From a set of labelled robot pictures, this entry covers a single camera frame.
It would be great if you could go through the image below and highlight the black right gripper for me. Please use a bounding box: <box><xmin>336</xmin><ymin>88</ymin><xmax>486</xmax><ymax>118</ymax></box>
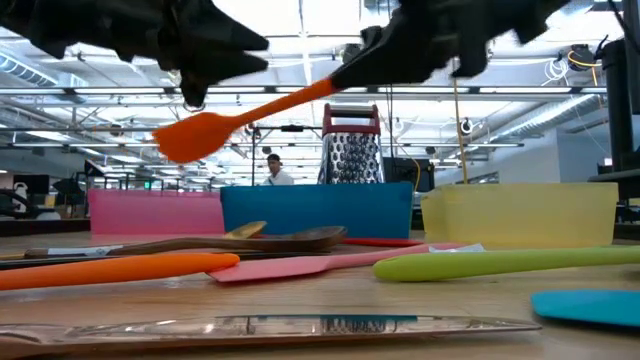
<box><xmin>329</xmin><ymin>0</ymin><xmax>572</xmax><ymax>91</ymax></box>

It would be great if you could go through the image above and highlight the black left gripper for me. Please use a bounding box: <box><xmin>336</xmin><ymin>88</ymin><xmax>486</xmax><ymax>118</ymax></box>
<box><xmin>0</xmin><ymin>0</ymin><xmax>199</xmax><ymax>72</ymax></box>

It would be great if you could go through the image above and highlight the orange silicone spatula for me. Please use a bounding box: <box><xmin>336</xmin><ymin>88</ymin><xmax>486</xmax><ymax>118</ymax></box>
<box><xmin>0</xmin><ymin>252</ymin><xmax>241</xmax><ymax>292</ymax></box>
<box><xmin>152</xmin><ymin>77</ymin><xmax>341</xmax><ymax>165</ymax></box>

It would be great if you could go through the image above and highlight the dark wooden spoon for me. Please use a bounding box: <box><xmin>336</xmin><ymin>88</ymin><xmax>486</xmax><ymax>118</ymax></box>
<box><xmin>23</xmin><ymin>225</ymin><xmax>349</xmax><ymax>260</ymax></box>

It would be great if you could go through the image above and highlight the pink silicone spatula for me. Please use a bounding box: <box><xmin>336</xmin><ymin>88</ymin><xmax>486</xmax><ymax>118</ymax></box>
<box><xmin>208</xmin><ymin>242</ymin><xmax>464</xmax><ymax>284</ymax></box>

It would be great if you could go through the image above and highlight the blue silicone spatula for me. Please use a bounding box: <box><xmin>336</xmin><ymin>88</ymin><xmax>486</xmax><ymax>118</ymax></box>
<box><xmin>530</xmin><ymin>289</ymin><xmax>640</xmax><ymax>330</ymax></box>

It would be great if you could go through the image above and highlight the black ceiling fixture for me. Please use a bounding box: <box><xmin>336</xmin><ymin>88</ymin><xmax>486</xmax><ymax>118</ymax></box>
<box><xmin>567</xmin><ymin>43</ymin><xmax>597</xmax><ymax>72</ymax></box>
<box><xmin>342</xmin><ymin>43</ymin><xmax>364</xmax><ymax>65</ymax></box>

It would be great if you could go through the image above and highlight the black tripod stand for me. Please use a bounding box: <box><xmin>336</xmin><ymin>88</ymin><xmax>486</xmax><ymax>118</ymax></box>
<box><xmin>248</xmin><ymin>118</ymin><xmax>324</xmax><ymax>187</ymax></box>

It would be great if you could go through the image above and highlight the red-trimmed steel box grater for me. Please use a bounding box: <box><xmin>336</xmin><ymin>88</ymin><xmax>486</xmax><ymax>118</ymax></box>
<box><xmin>317</xmin><ymin>103</ymin><xmax>385</xmax><ymax>185</ymax></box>

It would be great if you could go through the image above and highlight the black monitor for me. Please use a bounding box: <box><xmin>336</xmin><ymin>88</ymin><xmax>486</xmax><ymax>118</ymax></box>
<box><xmin>384</xmin><ymin>157</ymin><xmax>435</xmax><ymax>194</ymax></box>

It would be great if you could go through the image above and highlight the person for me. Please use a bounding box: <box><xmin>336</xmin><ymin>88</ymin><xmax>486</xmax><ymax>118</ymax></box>
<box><xmin>263</xmin><ymin>153</ymin><xmax>296</xmax><ymax>187</ymax></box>

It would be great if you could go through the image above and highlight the pink plastic bin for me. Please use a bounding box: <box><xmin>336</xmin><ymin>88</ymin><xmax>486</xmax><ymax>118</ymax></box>
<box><xmin>88</xmin><ymin>189</ymin><xmax>226</xmax><ymax>236</ymax></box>

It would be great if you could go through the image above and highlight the black office chair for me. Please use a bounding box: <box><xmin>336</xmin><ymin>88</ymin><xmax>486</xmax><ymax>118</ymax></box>
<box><xmin>52</xmin><ymin>177</ymin><xmax>86</xmax><ymax>211</ymax></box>

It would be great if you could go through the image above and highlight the small gold spoon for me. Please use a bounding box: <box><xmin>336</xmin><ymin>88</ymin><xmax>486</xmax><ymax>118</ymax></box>
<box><xmin>0</xmin><ymin>220</ymin><xmax>269</xmax><ymax>261</ymax></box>

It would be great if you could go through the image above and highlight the blue plastic bin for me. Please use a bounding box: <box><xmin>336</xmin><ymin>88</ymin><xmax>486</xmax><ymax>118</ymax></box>
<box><xmin>219</xmin><ymin>182</ymin><xmax>415</xmax><ymax>240</ymax></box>

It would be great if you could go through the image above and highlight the red silicone spatula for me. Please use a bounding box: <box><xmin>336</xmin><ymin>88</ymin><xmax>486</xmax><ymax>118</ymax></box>
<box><xmin>342</xmin><ymin>237</ymin><xmax>424</xmax><ymax>249</ymax></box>

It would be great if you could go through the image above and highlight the yellow plastic bin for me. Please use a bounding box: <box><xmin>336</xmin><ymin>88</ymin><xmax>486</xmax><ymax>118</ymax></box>
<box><xmin>421</xmin><ymin>182</ymin><xmax>620</xmax><ymax>251</ymax></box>

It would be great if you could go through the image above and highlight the dark low table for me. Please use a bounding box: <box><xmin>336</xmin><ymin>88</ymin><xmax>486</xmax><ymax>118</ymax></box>
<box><xmin>0</xmin><ymin>217</ymin><xmax>91</xmax><ymax>236</ymax></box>

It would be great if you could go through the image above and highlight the green silicone spoon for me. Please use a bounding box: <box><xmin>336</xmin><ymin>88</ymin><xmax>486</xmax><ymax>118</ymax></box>
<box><xmin>372</xmin><ymin>243</ymin><xmax>640</xmax><ymax>283</ymax></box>

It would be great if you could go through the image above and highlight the dark side desk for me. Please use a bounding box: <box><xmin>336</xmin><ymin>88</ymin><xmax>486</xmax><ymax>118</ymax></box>
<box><xmin>588</xmin><ymin>168</ymin><xmax>640</xmax><ymax>201</ymax></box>

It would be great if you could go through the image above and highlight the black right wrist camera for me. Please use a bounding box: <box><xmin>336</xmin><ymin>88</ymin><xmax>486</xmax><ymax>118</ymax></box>
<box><xmin>358</xmin><ymin>23</ymin><xmax>401</xmax><ymax>51</ymax></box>

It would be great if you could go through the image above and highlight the black power cable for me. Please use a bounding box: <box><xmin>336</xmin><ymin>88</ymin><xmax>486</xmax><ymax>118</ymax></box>
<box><xmin>387</xmin><ymin>84</ymin><xmax>396</xmax><ymax>161</ymax></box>

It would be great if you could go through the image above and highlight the black upright post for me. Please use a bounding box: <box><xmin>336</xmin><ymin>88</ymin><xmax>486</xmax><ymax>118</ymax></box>
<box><xmin>599</xmin><ymin>34</ymin><xmax>640</xmax><ymax>172</ymax></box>

